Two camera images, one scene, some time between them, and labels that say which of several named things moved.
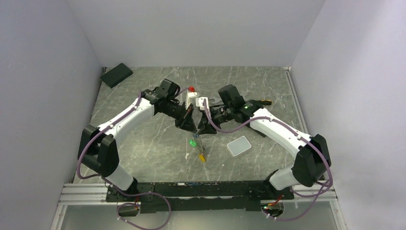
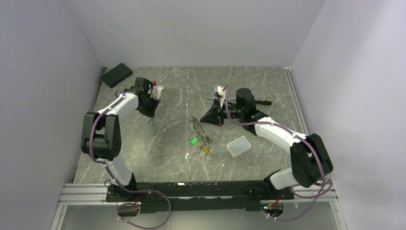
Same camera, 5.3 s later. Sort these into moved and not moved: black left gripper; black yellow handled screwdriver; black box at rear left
Moved: black left gripper
Not moved: black box at rear left; black yellow handled screwdriver
